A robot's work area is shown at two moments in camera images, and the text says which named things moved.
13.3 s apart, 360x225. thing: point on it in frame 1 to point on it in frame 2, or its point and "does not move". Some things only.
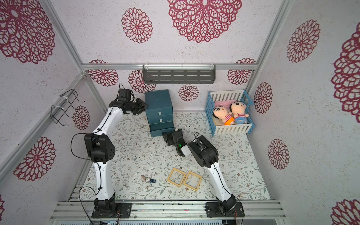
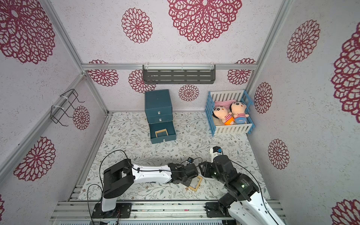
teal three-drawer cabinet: [159, 112] does not move
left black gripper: [142, 106] to [188, 183]
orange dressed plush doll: [221, 113] does not move
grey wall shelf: [179, 73] does not move
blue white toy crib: [229, 112] does not move
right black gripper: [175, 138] to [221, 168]
